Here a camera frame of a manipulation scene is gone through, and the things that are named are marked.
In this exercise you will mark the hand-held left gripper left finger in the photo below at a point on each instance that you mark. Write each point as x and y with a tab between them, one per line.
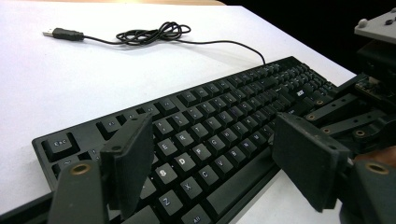
129	161

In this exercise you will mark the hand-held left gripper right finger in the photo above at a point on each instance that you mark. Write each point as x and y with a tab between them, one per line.
306	155

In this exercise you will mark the black computer keyboard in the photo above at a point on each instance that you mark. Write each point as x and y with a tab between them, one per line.
224	124

